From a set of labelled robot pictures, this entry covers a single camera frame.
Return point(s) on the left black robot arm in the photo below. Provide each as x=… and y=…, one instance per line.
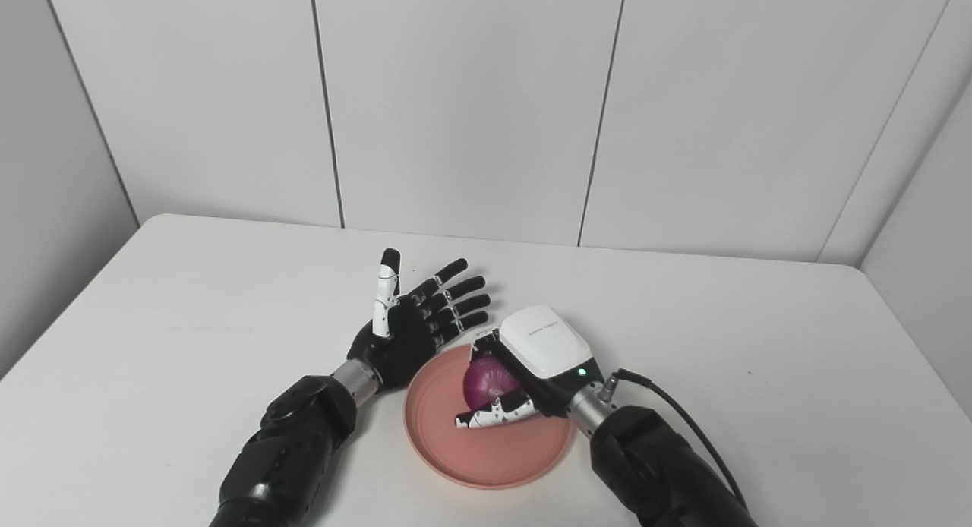
x=296, y=451

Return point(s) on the red onion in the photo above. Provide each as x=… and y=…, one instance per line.
x=490, y=384

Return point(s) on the pink round plate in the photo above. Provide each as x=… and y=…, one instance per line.
x=486, y=443

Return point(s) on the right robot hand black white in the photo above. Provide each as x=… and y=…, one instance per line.
x=539, y=360

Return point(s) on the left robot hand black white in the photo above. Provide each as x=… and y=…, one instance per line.
x=414, y=329

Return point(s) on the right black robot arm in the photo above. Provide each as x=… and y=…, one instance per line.
x=653, y=466

